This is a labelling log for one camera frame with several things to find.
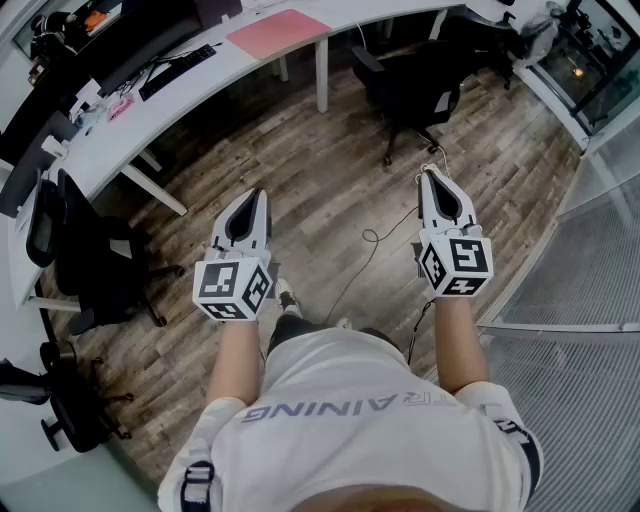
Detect small pink card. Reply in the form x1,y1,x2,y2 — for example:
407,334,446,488
107,92,136,121

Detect person's white shoe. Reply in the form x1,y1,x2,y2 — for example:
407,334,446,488
274,277,303,317

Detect pink mat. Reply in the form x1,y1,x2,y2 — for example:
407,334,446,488
225,8,333,61

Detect dark shoulder strap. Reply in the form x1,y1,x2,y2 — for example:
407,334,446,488
180,460,216,512

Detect person's left forearm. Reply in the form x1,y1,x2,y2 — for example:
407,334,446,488
205,309,264,406

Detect black curved monitor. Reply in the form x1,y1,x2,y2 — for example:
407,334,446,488
69,0,206,99

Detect black keyboard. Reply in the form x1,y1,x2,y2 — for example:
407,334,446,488
138,43,217,102

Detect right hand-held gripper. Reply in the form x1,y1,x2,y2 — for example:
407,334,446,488
412,171,496,300

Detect dark desk divider panel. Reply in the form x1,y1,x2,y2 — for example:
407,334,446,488
197,0,251,29

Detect white desk leg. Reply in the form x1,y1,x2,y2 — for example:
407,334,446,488
314,37,330,114

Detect person's black trousers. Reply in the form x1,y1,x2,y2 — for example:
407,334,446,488
267,312,401,354

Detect person's white t-shirt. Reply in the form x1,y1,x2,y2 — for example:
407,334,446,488
157,327,545,512

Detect black office chair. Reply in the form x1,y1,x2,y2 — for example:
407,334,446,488
0,339,135,454
439,12,526,91
351,42,476,166
25,168,186,336

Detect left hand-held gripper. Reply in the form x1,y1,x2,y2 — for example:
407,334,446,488
192,187,275,325

